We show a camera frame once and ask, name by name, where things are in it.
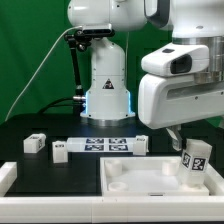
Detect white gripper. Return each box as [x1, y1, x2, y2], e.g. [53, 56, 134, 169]
[138, 74, 224, 151]

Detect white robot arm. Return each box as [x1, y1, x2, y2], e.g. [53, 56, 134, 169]
[68, 0, 224, 150]

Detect black camera on mount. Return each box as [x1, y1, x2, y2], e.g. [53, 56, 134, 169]
[82, 24, 112, 36]

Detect white U-shaped fence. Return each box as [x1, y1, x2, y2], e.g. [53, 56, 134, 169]
[0, 167, 224, 223]

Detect white square tabletop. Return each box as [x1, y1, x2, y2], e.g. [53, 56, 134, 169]
[100, 156, 209, 197]

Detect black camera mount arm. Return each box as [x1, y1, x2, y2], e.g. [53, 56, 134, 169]
[64, 33, 84, 116]

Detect white base with AprilTags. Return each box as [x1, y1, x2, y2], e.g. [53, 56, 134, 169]
[66, 137, 134, 152]

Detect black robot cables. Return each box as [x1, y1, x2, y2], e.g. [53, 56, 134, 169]
[37, 97, 83, 115]

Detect white camera cable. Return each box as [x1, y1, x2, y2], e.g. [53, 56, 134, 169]
[4, 25, 84, 123]

